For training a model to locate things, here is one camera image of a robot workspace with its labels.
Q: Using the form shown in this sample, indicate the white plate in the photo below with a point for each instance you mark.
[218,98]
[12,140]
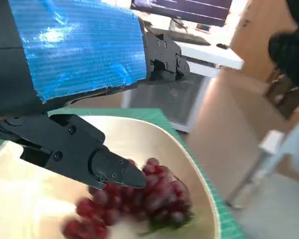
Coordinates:
[40,199]

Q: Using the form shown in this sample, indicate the red toy grape bunch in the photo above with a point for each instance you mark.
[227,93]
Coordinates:
[159,196]

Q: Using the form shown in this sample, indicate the black computer mouse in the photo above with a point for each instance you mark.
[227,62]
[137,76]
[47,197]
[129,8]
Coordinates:
[222,45]

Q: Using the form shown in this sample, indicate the monitor with purple screen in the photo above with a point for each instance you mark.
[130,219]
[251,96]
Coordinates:
[189,10]

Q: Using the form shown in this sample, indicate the black keyboard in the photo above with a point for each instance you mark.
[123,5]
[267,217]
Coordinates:
[187,37]

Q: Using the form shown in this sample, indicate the green cutting mat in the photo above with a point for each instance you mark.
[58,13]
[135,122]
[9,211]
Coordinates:
[164,117]

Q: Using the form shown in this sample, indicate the brown wooden partition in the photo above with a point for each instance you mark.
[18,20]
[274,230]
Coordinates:
[261,37]

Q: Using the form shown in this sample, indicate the white cabinet with mesh grille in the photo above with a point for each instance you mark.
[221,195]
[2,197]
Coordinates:
[184,99]

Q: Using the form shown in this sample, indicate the white metal stand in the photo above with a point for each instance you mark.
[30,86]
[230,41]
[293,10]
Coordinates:
[271,142]

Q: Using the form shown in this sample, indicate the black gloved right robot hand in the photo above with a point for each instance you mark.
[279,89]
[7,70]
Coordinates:
[291,57]

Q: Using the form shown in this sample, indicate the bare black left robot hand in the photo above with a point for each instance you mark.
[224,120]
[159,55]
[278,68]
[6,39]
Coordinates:
[77,49]

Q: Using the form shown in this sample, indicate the white desk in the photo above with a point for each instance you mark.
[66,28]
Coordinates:
[214,56]

